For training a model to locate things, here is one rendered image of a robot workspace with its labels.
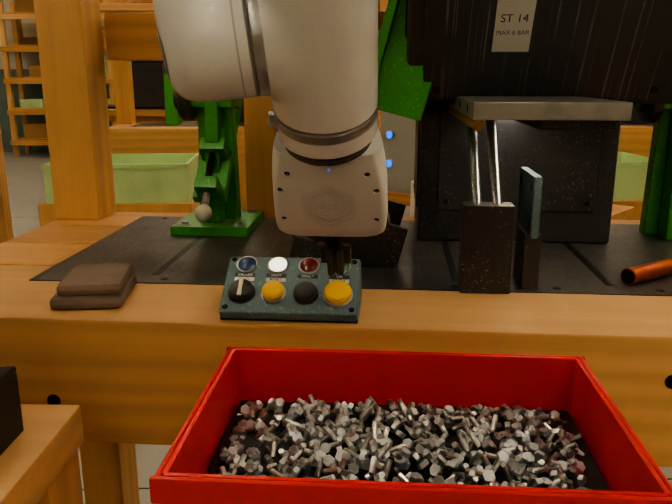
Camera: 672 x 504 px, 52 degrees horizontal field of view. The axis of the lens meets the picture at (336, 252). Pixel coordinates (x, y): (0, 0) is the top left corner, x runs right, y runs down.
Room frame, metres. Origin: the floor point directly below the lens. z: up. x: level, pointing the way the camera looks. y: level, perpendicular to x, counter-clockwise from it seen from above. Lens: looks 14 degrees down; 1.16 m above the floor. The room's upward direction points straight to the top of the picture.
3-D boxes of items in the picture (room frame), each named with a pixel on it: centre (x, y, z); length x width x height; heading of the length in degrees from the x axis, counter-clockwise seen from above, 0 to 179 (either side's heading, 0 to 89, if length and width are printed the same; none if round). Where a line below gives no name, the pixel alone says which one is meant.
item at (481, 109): (0.91, -0.24, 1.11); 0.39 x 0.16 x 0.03; 175
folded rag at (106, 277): (0.78, 0.29, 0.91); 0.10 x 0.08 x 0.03; 6
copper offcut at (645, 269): (0.86, -0.40, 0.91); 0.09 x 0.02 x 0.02; 124
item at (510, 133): (1.15, -0.29, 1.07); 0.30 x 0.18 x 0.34; 85
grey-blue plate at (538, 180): (0.85, -0.24, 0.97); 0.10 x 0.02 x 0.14; 175
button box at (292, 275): (0.74, 0.05, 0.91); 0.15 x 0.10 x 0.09; 85
